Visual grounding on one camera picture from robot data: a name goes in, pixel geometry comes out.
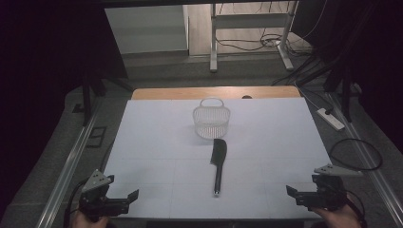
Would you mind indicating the white wall panel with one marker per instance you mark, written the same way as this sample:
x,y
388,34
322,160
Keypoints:
x,y
145,30

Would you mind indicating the white power strip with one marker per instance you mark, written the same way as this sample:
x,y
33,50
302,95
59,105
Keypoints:
x,y
331,119

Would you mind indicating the black spatula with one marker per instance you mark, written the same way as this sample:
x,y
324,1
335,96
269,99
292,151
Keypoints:
x,y
219,155

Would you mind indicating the black rectangular frame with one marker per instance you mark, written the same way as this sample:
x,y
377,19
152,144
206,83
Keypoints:
x,y
96,137

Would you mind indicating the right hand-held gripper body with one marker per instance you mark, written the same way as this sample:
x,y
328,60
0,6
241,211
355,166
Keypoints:
x,y
326,196

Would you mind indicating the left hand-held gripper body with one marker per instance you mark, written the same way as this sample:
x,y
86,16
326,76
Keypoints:
x,y
95,202

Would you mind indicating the person's left hand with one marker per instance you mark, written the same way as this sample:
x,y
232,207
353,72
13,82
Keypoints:
x,y
85,222

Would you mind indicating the white plastic basket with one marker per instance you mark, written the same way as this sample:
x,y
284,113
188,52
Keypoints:
x,y
211,125

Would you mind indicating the aluminium floor rail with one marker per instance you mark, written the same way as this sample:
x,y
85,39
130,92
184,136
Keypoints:
x,y
66,177
377,180

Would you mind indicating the white table mat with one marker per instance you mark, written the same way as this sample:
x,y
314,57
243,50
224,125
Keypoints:
x,y
158,152

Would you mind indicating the white metal stand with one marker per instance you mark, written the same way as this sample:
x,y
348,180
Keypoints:
x,y
250,21

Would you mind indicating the black stand with legs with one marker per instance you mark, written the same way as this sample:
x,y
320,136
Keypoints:
x,y
347,95

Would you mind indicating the black tripod stand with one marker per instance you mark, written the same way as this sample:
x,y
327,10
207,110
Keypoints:
x,y
86,101

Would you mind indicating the person's right hand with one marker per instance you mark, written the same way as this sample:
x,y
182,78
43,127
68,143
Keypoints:
x,y
340,219

